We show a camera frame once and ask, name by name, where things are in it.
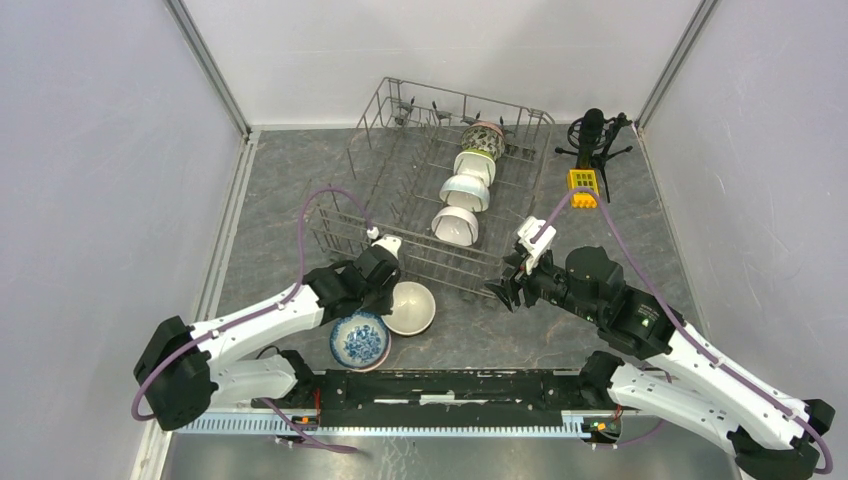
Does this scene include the black microphone on tripod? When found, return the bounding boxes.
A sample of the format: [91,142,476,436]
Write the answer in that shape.
[554,108,633,202]

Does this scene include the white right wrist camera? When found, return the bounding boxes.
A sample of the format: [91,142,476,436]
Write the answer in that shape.
[516,216,557,274]

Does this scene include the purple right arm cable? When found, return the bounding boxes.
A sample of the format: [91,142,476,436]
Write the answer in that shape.
[529,186,835,476]

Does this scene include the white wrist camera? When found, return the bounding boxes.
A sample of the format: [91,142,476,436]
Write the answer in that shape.
[516,216,557,274]
[366,226,403,260]

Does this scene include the grey wire dish rack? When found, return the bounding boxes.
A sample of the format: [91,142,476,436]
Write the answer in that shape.
[310,77,556,297]

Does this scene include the green and white bowl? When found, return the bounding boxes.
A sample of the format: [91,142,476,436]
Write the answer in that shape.
[453,149,497,187]

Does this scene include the blue floral bowl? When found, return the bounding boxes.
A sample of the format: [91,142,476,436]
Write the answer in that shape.
[329,311,391,370]

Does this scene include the yellow block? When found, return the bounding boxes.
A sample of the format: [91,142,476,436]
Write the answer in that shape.
[567,168,600,209]

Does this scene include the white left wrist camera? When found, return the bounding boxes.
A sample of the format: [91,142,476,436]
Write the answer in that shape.
[366,226,403,260]

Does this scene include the floral brown patterned bowl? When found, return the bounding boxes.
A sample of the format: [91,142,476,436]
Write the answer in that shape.
[460,121,506,161]

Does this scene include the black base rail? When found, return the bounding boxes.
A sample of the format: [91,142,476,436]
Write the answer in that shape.
[274,369,619,428]

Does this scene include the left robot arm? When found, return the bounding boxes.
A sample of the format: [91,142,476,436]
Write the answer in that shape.
[131,235,402,431]

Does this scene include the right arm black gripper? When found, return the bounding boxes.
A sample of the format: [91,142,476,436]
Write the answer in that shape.
[482,244,602,324]

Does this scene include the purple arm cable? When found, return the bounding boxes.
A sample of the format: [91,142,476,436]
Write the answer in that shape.
[129,186,378,456]
[529,186,835,476]

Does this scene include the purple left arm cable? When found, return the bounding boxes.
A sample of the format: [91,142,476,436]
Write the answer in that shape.
[129,186,378,456]

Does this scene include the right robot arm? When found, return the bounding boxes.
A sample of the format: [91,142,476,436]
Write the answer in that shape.
[485,246,835,479]

